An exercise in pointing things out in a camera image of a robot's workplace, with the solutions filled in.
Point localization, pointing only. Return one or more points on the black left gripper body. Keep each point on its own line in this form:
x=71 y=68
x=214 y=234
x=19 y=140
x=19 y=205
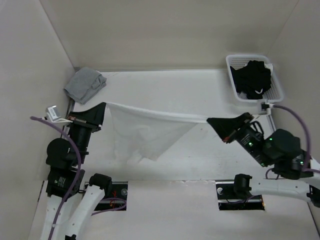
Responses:
x=82 y=129

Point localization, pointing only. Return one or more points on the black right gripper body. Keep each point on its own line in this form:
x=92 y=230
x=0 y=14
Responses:
x=249 y=138

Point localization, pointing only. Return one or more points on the white tank top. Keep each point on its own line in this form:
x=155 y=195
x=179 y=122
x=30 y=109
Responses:
x=140 y=133

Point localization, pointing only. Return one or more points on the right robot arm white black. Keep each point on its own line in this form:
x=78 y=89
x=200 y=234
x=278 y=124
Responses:
x=281 y=152

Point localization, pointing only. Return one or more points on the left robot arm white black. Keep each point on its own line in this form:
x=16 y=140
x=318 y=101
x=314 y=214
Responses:
x=65 y=156

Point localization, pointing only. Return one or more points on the folded grey tank top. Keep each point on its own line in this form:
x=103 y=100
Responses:
x=84 y=85

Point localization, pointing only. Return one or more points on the black tank top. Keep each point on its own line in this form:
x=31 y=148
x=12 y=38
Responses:
x=253 y=80

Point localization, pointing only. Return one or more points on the white plastic mesh basket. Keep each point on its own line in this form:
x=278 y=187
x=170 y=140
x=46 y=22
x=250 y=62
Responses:
x=237 y=61

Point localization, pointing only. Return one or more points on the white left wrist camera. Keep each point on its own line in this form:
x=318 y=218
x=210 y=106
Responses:
x=53 y=115

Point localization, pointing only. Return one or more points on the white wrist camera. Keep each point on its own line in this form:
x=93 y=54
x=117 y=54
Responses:
x=264 y=108
x=53 y=115

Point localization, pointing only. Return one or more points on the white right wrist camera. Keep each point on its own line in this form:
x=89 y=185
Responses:
x=264 y=108

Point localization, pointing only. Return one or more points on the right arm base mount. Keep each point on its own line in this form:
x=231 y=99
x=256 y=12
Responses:
x=228 y=200

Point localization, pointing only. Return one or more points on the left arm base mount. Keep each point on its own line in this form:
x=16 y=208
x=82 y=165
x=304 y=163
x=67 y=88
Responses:
x=115 y=198

